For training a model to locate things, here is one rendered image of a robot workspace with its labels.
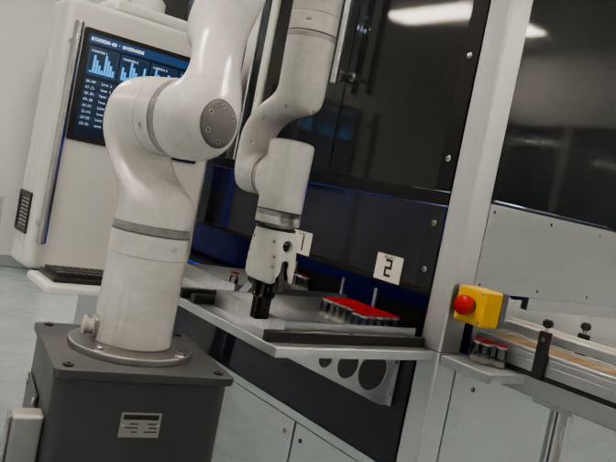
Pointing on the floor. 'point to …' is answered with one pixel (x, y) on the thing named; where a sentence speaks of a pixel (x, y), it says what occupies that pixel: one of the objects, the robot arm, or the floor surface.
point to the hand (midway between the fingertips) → (260, 307)
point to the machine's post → (465, 225)
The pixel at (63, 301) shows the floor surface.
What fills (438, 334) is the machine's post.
